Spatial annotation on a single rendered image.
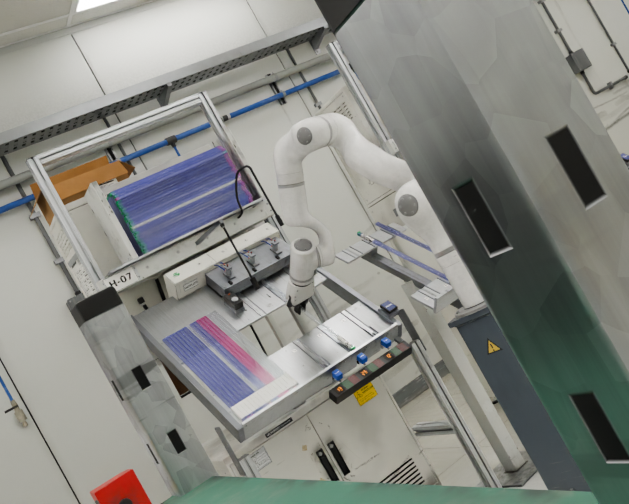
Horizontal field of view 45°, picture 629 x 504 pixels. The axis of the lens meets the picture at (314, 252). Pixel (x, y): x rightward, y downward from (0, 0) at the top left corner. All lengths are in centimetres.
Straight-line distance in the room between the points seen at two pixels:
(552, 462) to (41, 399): 273
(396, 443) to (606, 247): 284
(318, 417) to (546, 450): 87
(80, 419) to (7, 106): 178
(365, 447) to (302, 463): 26
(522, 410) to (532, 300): 218
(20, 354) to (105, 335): 374
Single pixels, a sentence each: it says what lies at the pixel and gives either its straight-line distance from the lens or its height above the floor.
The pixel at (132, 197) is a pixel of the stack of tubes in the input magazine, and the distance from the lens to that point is 293.
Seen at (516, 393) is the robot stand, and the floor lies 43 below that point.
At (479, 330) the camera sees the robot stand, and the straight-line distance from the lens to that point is 228.
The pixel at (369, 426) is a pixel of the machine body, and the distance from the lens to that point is 294.
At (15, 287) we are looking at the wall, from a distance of 433.
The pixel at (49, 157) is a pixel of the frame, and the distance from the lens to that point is 300.
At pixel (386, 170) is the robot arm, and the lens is 231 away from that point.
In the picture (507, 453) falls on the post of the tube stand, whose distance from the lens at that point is 302.
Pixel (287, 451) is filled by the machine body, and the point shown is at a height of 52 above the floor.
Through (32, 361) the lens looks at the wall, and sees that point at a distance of 427.
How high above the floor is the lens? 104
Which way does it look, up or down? 1 degrees up
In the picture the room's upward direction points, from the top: 29 degrees counter-clockwise
